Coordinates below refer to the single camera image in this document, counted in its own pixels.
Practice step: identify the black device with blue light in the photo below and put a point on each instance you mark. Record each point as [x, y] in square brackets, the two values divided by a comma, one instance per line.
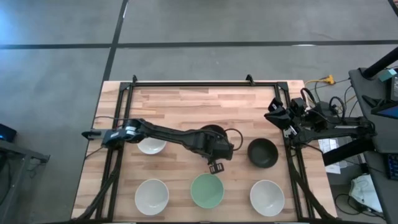
[7, 133]

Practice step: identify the black keyboard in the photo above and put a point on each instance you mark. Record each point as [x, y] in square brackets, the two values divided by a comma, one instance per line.
[393, 166]

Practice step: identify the black aluminium table frame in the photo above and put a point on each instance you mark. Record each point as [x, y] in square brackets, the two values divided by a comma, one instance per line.
[202, 84]

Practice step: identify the black pole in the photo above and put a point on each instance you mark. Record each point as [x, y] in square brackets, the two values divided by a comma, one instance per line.
[381, 63]

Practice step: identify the white plastic bowl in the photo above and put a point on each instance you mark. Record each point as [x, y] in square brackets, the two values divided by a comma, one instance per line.
[151, 147]
[267, 198]
[151, 197]

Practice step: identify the white paper sheets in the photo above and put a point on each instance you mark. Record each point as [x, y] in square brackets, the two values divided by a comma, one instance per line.
[332, 155]

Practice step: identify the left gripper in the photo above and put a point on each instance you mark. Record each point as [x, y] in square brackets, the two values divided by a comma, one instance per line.
[219, 149]

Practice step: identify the white bag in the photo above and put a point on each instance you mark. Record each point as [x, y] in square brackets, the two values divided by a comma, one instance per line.
[365, 193]

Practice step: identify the green plastic bowl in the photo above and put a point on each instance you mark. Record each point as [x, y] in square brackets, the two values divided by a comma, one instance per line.
[207, 191]

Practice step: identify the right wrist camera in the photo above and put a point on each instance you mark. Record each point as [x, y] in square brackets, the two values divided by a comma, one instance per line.
[298, 105]

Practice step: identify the yellow power plug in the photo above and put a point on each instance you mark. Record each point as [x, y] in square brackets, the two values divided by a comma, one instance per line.
[329, 80]

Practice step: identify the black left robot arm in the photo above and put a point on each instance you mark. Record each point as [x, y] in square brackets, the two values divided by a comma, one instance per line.
[168, 132]

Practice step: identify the laptop with blue screen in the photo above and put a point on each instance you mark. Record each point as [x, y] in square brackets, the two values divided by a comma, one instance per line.
[388, 111]

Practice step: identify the teal box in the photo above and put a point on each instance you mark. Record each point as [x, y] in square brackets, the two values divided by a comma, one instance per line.
[388, 75]

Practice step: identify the dark gray equipment desk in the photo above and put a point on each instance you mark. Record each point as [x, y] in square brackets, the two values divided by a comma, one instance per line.
[379, 149]

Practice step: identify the black frame clamp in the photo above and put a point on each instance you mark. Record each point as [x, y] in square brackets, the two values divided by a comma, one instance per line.
[134, 78]
[249, 79]

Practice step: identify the black stand beam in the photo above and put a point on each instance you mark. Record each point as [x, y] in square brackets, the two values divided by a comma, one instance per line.
[348, 151]

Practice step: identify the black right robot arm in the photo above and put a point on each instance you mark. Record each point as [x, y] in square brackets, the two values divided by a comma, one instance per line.
[335, 132]

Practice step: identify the dark gray plastic bowl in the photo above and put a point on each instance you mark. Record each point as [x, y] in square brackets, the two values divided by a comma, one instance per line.
[262, 154]
[213, 128]

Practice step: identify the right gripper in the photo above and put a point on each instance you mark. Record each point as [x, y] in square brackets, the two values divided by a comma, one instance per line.
[291, 119]

